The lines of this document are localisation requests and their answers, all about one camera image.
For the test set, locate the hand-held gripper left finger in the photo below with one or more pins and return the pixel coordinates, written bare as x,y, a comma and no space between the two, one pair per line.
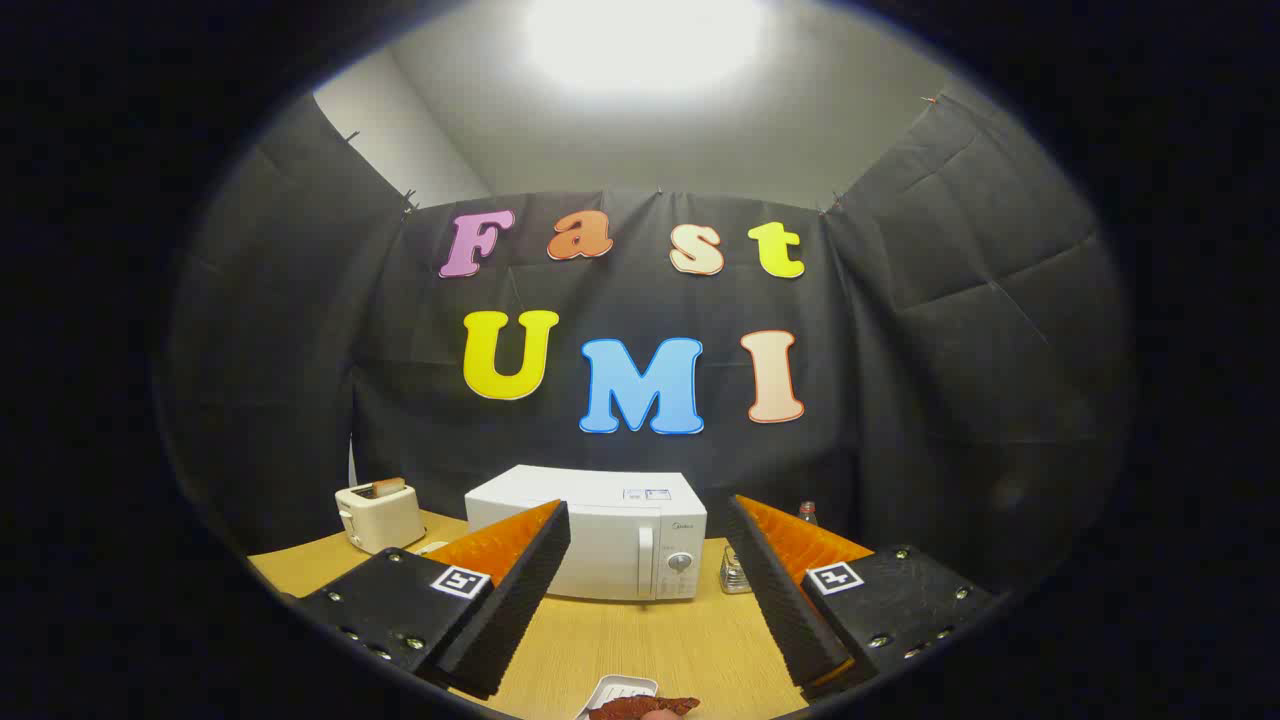
520,600

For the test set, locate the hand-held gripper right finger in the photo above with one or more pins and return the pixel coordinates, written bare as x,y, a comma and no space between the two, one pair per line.
790,610

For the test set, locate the white toaster oven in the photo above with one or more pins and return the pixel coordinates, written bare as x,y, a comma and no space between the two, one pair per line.
620,540

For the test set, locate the dried red meat strip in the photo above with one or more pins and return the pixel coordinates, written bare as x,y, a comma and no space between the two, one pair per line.
640,708

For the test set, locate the white pop-up toaster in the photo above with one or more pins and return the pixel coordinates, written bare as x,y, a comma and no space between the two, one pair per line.
380,520

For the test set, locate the clear plastic bottle red label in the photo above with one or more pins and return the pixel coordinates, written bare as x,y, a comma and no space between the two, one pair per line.
808,514

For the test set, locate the small white plastic tray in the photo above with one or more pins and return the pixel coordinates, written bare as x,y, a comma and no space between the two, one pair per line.
620,688

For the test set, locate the toast bread slice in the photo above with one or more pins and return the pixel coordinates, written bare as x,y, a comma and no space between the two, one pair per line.
390,487

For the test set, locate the black backdrop cloth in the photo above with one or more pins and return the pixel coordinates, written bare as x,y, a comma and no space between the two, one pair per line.
300,350

